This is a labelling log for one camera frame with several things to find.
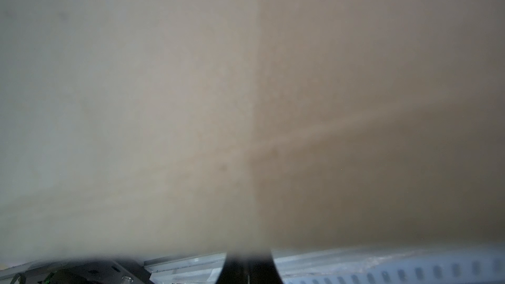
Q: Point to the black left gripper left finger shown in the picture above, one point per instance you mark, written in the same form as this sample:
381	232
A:
234	271

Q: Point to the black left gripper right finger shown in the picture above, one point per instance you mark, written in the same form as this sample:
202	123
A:
262	270

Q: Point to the starry night canvas bag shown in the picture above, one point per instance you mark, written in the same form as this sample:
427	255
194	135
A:
184	127

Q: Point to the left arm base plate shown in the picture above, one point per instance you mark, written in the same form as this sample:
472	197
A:
78	271

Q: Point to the aluminium mounting rail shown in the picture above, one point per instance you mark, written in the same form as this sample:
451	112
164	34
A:
449	264

